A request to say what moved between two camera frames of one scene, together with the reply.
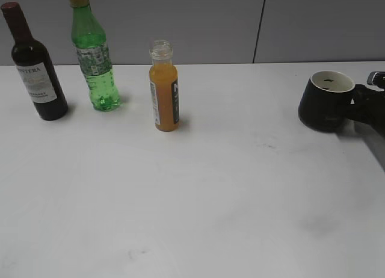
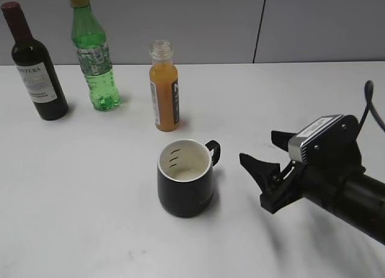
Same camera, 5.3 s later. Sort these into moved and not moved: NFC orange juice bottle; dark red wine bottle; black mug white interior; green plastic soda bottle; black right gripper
Moved: black right gripper; black mug white interior
Not moved: green plastic soda bottle; NFC orange juice bottle; dark red wine bottle
